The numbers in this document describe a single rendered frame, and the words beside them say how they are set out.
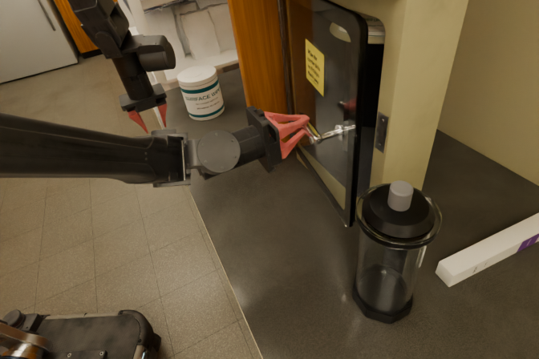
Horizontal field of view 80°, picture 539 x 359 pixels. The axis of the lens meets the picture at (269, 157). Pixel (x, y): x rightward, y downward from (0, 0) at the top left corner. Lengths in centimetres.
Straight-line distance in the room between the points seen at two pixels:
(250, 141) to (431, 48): 29
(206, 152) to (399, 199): 25
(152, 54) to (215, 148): 36
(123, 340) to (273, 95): 114
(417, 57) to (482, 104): 50
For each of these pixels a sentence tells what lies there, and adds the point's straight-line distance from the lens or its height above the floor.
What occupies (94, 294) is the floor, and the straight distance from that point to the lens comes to 207.
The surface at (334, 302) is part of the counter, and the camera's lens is 64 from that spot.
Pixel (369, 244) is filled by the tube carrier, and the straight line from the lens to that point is 48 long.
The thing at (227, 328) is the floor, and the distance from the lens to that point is 170.
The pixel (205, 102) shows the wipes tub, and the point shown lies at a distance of 111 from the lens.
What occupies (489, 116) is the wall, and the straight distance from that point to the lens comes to 98.
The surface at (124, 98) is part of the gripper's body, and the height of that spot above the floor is 119.
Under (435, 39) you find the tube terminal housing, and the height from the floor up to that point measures 134.
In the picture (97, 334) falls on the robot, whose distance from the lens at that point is 163.
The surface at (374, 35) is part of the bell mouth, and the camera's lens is 56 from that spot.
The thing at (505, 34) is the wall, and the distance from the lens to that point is 91.
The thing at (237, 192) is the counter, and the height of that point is 94.
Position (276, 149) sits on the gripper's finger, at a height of 120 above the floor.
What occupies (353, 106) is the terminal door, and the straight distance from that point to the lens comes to 48.
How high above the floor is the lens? 151
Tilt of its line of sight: 39 degrees down
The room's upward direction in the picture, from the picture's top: 9 degrees counter-clockwise
